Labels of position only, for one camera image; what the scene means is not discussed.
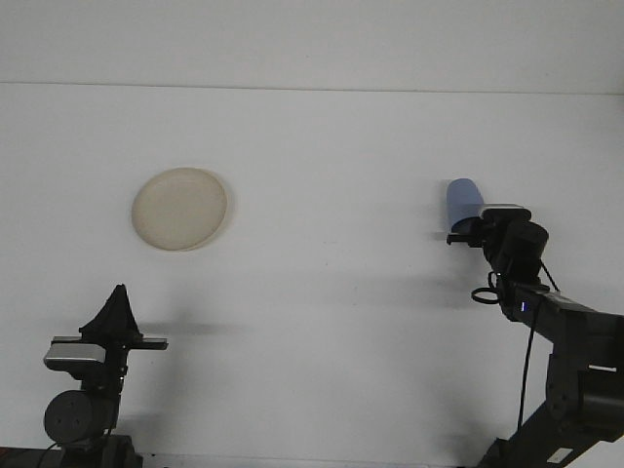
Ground pale blue cup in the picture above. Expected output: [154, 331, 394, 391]
[446, 178, 487, 234]

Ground pale round plate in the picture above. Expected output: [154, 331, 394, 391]
[131, 167, 229, 254]

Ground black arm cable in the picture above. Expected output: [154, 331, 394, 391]
[471, 257, 562, 433]
[40, 441, 65, 468]

